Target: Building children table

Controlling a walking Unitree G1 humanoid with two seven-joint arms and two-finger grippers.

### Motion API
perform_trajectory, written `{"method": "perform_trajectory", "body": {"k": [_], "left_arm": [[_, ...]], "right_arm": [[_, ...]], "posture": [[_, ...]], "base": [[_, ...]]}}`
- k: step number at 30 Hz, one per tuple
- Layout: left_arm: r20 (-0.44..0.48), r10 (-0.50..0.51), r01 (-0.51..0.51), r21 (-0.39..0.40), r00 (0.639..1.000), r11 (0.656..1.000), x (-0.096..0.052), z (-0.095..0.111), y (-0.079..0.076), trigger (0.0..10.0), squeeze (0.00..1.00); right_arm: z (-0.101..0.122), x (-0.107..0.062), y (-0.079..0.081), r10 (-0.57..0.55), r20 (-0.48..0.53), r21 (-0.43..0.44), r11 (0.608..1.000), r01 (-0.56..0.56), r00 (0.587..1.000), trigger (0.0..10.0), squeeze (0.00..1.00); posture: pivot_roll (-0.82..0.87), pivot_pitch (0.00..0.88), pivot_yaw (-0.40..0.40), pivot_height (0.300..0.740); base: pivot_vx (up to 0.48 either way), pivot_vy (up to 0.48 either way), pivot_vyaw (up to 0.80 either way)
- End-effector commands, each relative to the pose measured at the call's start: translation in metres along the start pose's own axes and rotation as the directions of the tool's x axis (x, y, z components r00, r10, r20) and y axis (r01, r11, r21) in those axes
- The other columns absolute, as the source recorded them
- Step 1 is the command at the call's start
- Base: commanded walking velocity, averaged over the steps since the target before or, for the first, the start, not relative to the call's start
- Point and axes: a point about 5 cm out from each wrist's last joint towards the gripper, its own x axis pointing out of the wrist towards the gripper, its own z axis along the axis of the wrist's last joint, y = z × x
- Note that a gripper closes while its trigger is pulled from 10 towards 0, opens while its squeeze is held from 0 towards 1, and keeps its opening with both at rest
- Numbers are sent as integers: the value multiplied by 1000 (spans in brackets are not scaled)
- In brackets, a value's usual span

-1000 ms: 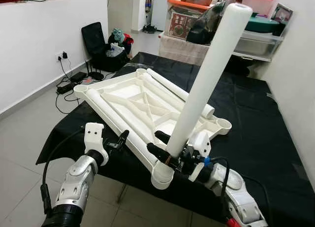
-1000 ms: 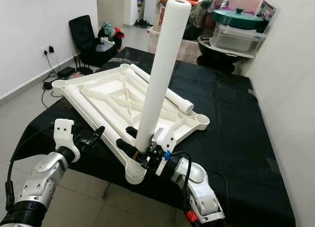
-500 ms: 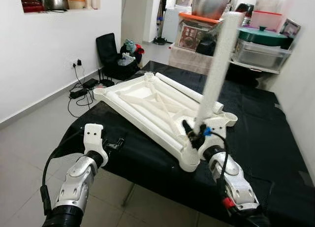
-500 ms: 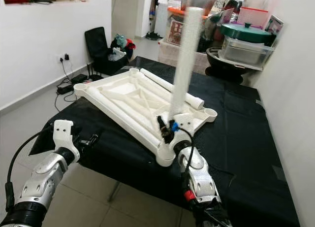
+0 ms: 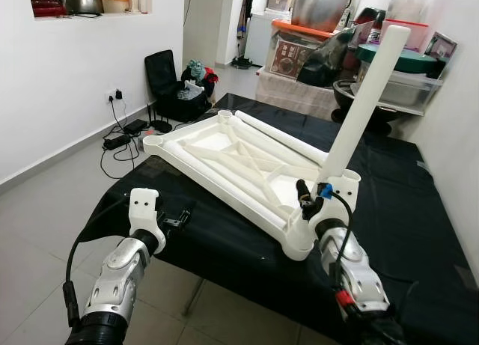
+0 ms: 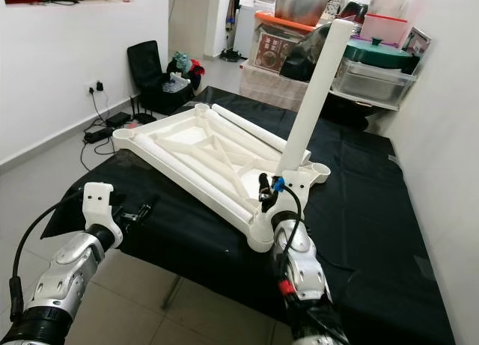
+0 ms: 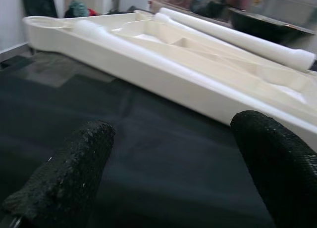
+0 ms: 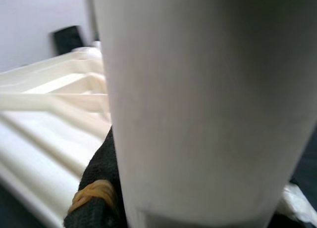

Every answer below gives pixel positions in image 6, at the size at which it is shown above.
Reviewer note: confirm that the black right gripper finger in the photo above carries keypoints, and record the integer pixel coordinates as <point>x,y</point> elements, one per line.
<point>264,184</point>

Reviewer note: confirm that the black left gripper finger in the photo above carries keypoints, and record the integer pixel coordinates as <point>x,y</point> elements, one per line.
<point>151,202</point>

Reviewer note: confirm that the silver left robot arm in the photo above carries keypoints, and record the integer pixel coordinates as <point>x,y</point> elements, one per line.
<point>71,274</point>

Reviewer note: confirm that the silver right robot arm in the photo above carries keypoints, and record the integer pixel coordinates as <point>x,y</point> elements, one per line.
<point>303,270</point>

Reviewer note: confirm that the white plastic table top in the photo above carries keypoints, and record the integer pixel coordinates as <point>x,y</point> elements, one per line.
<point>194,139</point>

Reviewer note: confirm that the black power adapter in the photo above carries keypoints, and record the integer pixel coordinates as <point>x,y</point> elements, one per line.
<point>118,119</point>
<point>97,134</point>

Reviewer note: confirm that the beige cloth covered bench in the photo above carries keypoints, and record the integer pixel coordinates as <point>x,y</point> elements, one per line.
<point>269,87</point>

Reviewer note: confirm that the black fabric bag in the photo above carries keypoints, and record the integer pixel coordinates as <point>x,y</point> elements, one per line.
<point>168,98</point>

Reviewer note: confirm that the black wok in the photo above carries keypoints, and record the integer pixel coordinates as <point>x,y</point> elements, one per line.
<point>348,111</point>

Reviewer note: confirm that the black tablecloth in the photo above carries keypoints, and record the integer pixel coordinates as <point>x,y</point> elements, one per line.
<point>382,233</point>

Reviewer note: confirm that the white crumpled plastic bag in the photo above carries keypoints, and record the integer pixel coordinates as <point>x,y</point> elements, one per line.
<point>178,81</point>

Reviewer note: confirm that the black floor stand base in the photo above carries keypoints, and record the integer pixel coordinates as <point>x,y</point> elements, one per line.
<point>232,55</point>

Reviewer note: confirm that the red cloth item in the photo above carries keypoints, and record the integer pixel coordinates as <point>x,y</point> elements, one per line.
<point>197,66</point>

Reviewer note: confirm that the orange lidded storage box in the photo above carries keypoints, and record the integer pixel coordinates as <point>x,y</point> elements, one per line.
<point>273,44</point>

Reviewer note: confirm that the glossy black bag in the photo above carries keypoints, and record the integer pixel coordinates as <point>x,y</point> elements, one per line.
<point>307,49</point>

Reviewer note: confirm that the black folding chair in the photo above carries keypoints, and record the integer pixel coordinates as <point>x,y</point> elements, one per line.
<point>142,60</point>

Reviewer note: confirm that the green pot with lid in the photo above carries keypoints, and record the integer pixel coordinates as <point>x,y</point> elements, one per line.
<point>382,55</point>

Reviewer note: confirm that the large steel pot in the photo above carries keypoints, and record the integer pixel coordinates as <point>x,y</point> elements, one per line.
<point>303,2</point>

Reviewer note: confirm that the red lidded plastic container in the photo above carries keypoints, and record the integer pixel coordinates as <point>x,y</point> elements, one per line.
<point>385,27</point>

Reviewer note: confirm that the framed picture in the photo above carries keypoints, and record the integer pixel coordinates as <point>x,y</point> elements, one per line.
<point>415,40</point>

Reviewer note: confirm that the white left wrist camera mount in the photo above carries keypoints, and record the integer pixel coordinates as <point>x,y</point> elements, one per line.
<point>97,199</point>

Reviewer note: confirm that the black wall charger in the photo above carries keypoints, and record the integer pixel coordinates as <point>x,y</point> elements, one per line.
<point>97,87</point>

